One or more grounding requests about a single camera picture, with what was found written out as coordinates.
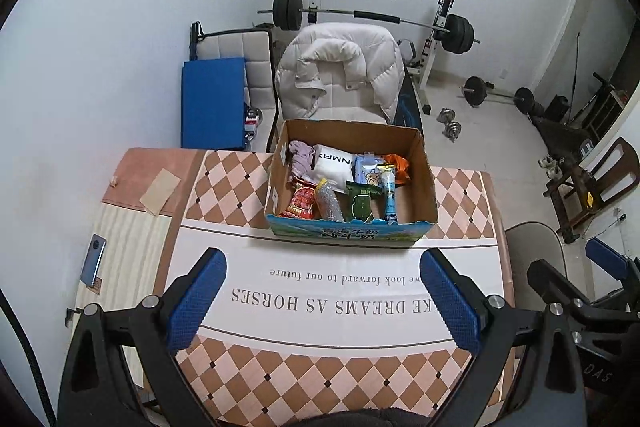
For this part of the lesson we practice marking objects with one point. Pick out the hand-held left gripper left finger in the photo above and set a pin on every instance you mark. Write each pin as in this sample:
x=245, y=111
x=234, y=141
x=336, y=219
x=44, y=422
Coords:
x=197, y=294

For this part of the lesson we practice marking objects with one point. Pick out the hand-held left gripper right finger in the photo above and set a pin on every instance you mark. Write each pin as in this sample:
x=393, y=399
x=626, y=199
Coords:
x=450, y=297

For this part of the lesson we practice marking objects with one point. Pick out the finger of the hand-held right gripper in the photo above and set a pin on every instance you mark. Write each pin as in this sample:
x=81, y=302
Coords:
x=555, y=279
x=612, y=259

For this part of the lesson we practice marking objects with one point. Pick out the teal tube packet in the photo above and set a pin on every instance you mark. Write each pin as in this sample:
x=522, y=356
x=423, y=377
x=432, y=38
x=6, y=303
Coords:
x=390, y=197

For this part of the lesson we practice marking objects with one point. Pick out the cardboard box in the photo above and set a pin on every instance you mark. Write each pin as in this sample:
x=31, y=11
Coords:
x=345, y=234

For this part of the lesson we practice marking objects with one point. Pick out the green snack packet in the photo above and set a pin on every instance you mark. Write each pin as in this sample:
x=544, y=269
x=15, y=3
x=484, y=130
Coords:
x=361, y=202

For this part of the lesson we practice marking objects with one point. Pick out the red snack packet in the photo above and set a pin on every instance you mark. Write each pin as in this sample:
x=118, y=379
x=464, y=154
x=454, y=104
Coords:
x=302, y=202

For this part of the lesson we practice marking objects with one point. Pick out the orange snack packet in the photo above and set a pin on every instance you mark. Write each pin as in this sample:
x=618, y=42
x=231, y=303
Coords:
x=400, y=164

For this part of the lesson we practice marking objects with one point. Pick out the yellow silver snack packet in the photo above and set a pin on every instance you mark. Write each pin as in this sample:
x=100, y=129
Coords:
x=327, y=202

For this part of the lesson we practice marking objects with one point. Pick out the light blue tissue pack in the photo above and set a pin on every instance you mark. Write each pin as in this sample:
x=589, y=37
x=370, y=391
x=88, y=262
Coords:
x=365, y=167

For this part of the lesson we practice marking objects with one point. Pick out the grey cloth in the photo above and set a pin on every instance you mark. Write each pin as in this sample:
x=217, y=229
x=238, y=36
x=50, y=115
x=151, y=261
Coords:
x=301, y=157

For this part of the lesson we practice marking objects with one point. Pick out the white soft pack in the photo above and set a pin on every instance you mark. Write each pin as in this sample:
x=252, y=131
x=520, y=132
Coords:
x=332, y=164

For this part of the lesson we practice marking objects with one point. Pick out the beige round chair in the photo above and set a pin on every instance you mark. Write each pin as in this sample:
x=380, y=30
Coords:
x=535, y=247

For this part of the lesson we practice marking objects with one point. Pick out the dark wooden chair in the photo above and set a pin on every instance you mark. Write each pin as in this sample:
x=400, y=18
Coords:
x=620, y=172

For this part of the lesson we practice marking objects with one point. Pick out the pink and cream table mat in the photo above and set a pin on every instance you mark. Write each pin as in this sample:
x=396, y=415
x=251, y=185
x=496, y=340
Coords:
x=130, y=232

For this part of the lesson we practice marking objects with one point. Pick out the checkered printed tablecloth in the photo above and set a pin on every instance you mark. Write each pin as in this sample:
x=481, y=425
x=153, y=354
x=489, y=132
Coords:
x=300, y=277

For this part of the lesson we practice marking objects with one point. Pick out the flat cardboard piece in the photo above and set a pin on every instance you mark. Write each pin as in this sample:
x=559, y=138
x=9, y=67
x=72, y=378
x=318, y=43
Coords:
x=160, y=192

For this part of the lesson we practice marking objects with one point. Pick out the blue smartphone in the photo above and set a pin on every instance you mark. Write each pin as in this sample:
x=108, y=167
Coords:
x=93, y=259

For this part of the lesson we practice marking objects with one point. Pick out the white shoes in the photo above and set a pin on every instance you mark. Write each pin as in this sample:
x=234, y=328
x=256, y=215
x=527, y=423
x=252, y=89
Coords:
x=550, y=166

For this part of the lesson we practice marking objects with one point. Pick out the dark low bench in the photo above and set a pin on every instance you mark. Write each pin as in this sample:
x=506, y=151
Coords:
x=562, y=134

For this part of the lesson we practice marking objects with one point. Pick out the person's grey fleece clothing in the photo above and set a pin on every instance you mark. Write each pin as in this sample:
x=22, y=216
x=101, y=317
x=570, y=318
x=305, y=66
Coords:
x=380, y=419

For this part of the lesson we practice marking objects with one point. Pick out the black box speaker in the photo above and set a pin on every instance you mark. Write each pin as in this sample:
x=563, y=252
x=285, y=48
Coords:
x=557, y=108

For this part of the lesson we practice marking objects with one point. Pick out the black metal stand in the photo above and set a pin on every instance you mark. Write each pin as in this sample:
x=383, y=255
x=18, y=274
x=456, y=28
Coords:
x=602, y=97

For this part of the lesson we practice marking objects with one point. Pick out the chrome dumbbell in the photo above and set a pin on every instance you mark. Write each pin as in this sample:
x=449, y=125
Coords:
x=453, y=131
x=444, y=116

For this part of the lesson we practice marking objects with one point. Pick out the red white small box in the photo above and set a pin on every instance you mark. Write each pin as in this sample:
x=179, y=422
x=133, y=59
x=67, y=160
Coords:
x=250, y=126

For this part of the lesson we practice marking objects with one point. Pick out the blue folded exercise mat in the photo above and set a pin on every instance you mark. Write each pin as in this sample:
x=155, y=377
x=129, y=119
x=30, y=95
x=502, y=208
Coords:
x=212, y=107

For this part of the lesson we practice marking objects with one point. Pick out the dark weight bench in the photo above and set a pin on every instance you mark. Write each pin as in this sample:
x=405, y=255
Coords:
x=410, y=107

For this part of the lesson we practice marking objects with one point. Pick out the short barbell with black plates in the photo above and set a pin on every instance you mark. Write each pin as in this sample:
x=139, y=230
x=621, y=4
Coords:
x=473, y=89

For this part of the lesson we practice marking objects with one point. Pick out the white padded bench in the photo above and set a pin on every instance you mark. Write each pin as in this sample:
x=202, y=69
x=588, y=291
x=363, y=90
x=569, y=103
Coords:
x=257, y=62

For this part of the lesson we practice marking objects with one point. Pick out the white puffer jacket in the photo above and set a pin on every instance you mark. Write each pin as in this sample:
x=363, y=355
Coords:
x=340, y=72

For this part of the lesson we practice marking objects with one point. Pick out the white barbell rack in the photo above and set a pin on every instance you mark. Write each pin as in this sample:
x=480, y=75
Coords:
x=437, y=22

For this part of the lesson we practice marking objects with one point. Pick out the long barbell with black plates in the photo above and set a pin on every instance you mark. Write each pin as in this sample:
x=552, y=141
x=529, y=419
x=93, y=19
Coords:
x=287, y=11

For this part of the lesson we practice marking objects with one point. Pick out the black metal bracket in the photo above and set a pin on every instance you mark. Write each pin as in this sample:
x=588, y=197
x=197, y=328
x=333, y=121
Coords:
x=70, y=317

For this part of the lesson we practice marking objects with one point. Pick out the black metal frame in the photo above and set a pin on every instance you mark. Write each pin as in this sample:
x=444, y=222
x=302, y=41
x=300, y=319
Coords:
x=193, y=42

